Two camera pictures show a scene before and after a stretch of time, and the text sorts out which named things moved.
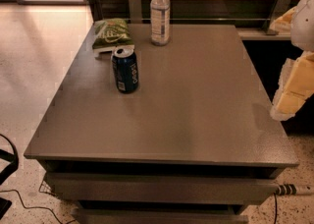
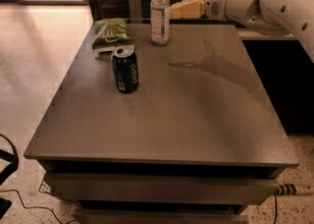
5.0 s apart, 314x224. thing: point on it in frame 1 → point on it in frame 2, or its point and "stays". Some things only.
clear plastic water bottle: (160, 15) stays
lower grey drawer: (160, 215) stays
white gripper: (304, 25) → (214, 1)
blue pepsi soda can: (127, 70) stays
